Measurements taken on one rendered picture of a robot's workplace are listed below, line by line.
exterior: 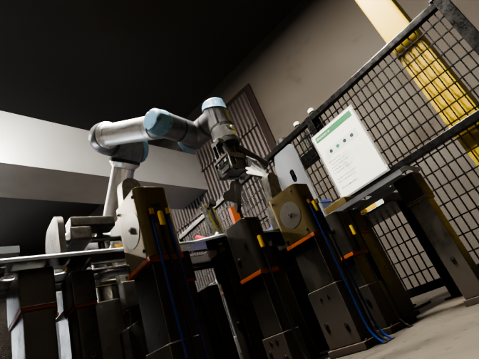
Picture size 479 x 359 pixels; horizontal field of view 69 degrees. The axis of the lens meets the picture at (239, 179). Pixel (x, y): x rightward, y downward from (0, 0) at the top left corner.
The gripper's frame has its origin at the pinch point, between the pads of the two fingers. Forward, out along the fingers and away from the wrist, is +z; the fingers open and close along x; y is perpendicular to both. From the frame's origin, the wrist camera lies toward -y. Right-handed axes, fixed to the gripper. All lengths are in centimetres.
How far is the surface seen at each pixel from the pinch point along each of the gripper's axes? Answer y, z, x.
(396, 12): -58, -53, 47
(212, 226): 1.8, -1.4, -19.1
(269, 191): 7.5, 4.1, 12.1
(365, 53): -205, -146, -7
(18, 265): 57, 11, 0
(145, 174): -87, -142, -204
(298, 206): 8.6, 11.7, 19.0
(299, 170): -26.6, -11.7, 0.0
